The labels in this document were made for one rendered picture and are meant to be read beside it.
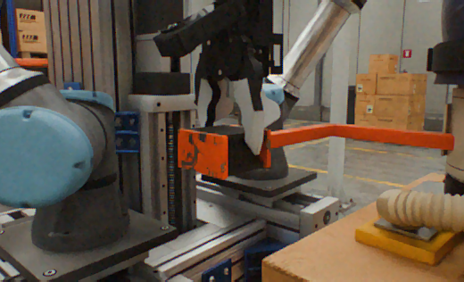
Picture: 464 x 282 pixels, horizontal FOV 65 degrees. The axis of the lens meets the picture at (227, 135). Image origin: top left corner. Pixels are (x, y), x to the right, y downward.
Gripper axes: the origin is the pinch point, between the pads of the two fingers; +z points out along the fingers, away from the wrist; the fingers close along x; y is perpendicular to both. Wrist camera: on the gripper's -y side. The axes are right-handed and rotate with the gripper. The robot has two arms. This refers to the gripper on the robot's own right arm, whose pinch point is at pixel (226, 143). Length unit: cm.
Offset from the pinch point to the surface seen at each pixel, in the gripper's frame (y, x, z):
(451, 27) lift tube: 22.5, -18.5, -14.2
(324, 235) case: 11.1, -7.8, 13.7
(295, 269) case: 0.4, -10.7, 13.5
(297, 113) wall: 895, 626, 115
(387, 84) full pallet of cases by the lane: 671, 262, 16
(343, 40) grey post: 292, 146, -38
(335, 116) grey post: 291, 152, 34
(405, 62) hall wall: 937, 334, -30
